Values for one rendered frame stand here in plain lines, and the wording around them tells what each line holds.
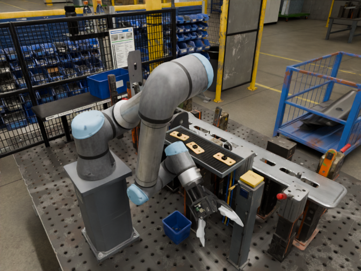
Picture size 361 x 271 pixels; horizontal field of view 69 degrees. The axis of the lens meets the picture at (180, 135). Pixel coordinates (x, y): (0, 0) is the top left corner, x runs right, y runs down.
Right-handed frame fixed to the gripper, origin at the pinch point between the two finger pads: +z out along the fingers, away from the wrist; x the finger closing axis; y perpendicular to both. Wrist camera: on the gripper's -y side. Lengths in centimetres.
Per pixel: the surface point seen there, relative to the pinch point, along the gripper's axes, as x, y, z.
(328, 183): 39, -41, 4
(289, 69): 87, -209, -98
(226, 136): 11, -56, -40
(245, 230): 3.2, -16.0, 3.2
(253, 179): 17.3, -5.4, -11.3
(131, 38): -16, -79, -151
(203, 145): 5.8, -15.9, -33.3
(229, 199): -1.1, -36.6, -9.8
